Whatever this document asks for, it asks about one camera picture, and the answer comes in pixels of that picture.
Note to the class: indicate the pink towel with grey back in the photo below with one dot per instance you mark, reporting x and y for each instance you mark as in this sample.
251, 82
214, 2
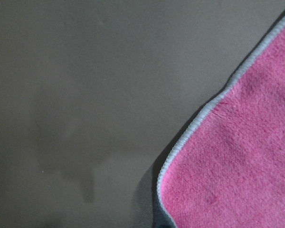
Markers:
227, 170

